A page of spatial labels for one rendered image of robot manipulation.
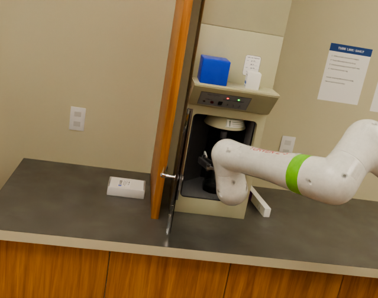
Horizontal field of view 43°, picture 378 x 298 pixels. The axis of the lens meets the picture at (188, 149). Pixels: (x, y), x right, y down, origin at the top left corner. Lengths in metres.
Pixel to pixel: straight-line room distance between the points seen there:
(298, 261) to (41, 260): 0.94
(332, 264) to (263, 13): 0.97
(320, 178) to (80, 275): 0.98
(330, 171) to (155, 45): 1.22
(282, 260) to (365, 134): 0.68
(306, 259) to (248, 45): 0.83
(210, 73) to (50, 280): 0.95
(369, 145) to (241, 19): 0.75
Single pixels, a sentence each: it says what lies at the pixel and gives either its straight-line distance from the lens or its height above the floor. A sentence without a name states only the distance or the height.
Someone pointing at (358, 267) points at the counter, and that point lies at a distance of 1.97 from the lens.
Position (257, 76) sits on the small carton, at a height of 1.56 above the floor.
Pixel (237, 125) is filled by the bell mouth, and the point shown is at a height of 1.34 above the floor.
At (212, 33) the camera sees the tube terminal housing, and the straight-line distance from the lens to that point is 1.83.
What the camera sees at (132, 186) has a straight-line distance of 2.10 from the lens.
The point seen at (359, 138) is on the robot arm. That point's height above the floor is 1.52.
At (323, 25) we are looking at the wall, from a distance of 2.39.
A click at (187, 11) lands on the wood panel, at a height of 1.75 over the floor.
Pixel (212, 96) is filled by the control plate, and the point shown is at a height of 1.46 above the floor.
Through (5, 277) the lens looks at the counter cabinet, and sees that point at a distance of 1.91.
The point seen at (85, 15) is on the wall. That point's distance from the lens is 2.26.
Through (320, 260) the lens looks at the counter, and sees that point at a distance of 1.92.
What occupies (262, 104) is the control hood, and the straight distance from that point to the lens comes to 1.84.
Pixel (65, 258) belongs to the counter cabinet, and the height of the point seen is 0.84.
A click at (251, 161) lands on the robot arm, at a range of 1.48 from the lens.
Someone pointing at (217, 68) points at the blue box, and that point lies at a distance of 1.74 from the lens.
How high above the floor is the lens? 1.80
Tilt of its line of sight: 18 degrees down
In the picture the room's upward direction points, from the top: 10 degrees clockwise
